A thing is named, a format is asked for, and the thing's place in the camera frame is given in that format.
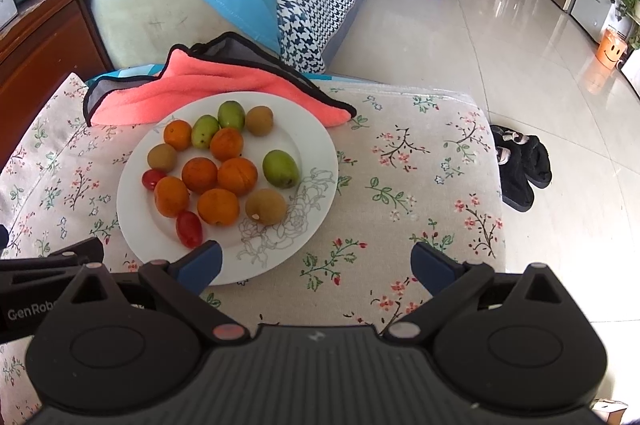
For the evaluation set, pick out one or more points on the coral towel with black edge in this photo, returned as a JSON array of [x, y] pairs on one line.
[[200, 80]]

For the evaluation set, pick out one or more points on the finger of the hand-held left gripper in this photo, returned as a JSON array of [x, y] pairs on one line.
[[80, 250]]

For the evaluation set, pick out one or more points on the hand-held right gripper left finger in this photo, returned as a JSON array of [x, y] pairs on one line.
[[200, 262]]

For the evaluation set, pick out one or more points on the brown wooden cabinet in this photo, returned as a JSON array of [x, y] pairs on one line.
[[40, 55]]

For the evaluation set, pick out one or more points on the cardboard box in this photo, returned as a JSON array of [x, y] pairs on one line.
[[607, 410]]

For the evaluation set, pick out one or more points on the floral tablecloth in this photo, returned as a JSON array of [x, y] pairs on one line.
[[400, 205]]

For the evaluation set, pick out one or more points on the orange smiley bucket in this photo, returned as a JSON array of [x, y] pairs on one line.
[[611, 50]]

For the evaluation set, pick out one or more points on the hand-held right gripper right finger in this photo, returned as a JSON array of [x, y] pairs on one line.
[[432, 266]]

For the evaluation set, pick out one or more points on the white plate with flower print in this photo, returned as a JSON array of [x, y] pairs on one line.
[[310, 140]]

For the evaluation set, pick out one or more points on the red cherry tomato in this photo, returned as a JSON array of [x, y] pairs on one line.
[[189, 229], [152, 178]]

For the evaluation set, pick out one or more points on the green jujube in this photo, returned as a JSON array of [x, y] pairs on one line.
[[280, 168], [205, 131], [230, 113]]

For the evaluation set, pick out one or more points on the pale green sofa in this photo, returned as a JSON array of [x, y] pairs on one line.
[[140, 20]]

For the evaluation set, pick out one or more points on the brown kiwi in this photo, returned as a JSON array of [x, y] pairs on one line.
[[162, 156], [259, 120], [265, 206]]

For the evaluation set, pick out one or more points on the orange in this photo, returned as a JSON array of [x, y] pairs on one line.
[[218, 206], [237, 175], [226, 143], [171, 196], [178, 134], [199, 175]]

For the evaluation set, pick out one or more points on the green potted plant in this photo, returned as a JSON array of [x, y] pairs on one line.
[[631, 0]]

